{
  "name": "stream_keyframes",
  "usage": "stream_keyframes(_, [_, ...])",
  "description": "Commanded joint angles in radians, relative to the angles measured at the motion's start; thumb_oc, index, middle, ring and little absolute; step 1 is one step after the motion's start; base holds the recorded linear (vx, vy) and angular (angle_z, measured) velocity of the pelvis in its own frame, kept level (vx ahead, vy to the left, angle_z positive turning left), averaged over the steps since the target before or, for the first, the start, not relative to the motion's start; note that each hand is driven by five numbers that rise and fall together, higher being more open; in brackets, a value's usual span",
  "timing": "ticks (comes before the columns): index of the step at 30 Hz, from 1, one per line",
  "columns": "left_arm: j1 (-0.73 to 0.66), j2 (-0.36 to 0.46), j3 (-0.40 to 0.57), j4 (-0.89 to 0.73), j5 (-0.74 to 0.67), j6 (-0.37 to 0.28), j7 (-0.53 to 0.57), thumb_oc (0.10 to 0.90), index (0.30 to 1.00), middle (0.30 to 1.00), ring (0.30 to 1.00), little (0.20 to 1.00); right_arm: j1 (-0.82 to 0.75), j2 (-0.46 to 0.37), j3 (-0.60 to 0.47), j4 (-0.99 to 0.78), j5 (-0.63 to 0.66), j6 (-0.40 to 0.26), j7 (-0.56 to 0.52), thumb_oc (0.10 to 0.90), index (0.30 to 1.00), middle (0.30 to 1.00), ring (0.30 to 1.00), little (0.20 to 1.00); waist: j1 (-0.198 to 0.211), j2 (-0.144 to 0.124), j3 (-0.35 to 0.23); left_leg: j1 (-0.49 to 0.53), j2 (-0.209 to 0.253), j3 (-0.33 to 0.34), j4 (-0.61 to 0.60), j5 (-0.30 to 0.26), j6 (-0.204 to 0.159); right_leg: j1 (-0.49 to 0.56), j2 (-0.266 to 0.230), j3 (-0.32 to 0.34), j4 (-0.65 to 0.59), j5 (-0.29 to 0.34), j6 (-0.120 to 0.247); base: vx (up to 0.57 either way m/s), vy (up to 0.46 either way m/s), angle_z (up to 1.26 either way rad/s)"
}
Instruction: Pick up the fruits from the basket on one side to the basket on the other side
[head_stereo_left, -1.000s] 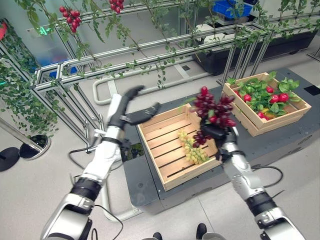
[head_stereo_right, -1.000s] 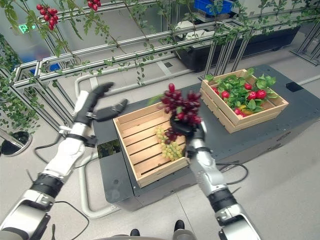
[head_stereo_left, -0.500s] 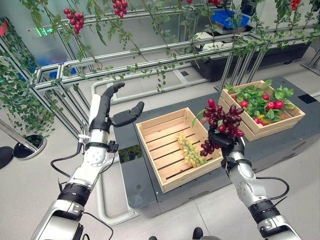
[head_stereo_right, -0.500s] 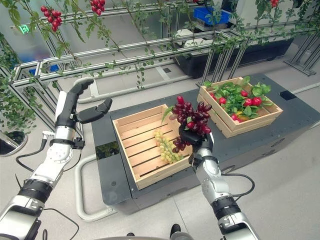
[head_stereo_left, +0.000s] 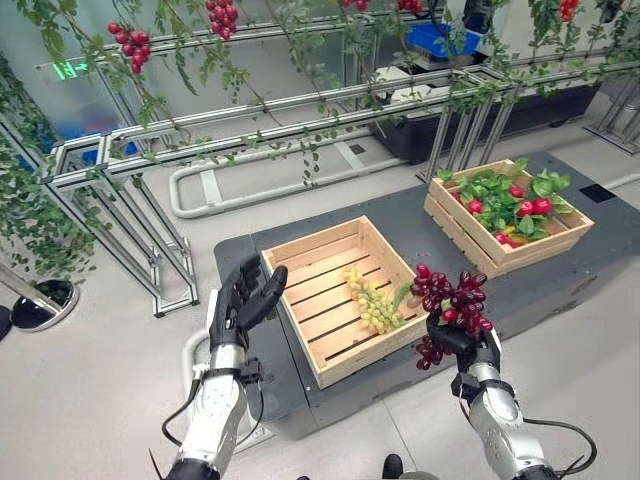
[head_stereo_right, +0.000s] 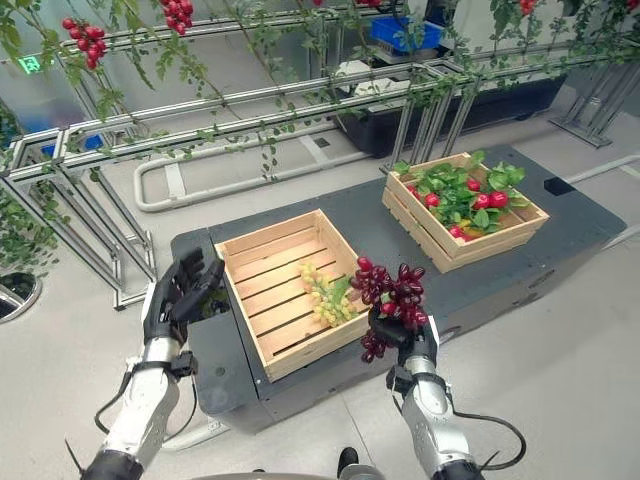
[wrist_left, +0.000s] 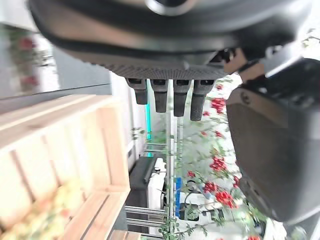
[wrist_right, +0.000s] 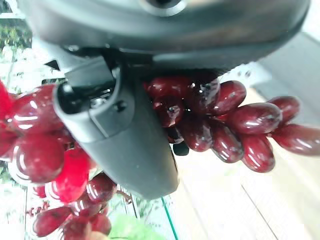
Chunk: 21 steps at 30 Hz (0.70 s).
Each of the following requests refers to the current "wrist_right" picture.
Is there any dark red grape bunch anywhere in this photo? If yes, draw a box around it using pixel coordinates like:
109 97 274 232
0 76 320 240

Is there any green grape bunch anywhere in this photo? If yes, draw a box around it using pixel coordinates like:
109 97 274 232
108 214 166 240

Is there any white wire basket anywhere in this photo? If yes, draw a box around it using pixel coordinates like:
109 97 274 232
0 12 180 240

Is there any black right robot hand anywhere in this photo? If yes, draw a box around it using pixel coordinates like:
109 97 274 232
17 0 312 200

